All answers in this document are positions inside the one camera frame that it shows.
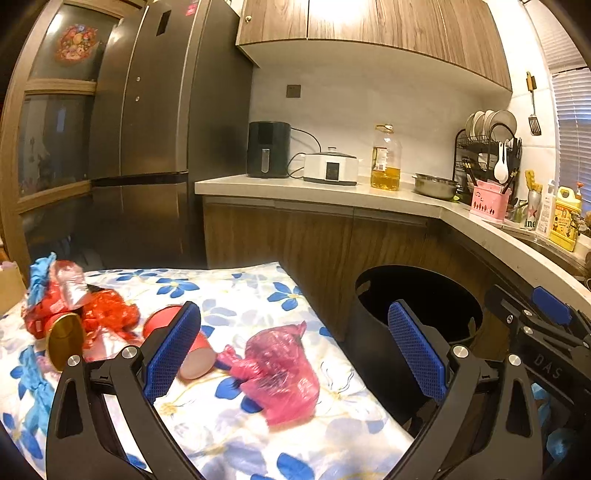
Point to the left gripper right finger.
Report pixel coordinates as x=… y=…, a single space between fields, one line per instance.
x=485 y=424

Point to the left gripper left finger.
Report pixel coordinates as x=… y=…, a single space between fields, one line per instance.
x=82 y=442

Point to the light blue plastic bag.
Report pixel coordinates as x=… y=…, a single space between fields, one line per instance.
x=42 y=392

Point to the large red gold paper cup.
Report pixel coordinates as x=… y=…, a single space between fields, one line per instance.
x=65 y=336

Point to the small red paper cup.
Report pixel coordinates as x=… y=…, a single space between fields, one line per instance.
x=200 y=357

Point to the red printed clear bag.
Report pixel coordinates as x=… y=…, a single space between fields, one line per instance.
x=67 y=291

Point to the blue knotted plastic bag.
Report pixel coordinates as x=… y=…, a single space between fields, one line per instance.
x=39 y=279

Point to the pink plastic bag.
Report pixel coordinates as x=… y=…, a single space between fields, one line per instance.
x=275 y=373

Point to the red orange plastic bag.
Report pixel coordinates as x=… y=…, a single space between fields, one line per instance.
x=108 y=311

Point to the black trash bin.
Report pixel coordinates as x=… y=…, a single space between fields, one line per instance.
x=403 y=321

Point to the red white clear bag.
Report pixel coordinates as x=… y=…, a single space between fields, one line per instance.
x=107 y=345

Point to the yellow detergent bottle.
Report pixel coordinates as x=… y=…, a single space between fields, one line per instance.
x=564 y=226

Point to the white slim bottle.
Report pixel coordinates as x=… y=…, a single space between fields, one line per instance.
x=546 y=209

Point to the pink utensil basket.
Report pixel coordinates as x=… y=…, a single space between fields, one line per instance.
x=490 y=201

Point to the white rice spoon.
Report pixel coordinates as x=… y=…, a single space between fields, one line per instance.
x=501 y=171

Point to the steel bowl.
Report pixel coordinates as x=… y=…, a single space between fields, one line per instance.
x=435 y=187

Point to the black dish rack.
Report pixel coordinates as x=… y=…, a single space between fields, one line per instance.
x=477 y=146

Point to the floral blue white tablecloth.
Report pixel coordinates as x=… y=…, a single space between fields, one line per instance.
x=221 y=429

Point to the hanging metal spatula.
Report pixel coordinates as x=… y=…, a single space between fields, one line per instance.
x=534 y=124

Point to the wooden lower cabinets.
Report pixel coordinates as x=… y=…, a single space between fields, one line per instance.
x=325 y=247

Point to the cooking oil bottle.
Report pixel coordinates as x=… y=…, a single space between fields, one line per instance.
x=386 y=159

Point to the window blinds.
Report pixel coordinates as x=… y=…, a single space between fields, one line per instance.
x=570 y=78

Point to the white slow cooker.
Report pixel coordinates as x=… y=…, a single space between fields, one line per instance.
x=331 y=167

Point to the wooden glass door cabinet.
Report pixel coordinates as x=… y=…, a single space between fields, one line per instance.
x=45 y=125

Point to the wooden upper cabinet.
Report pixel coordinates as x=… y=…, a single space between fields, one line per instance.
x=461 y=33

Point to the black air fryer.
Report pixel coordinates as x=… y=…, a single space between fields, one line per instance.
x=268 y=149

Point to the dark steel refrigerator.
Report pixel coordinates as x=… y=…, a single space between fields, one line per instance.
x=171 y=108

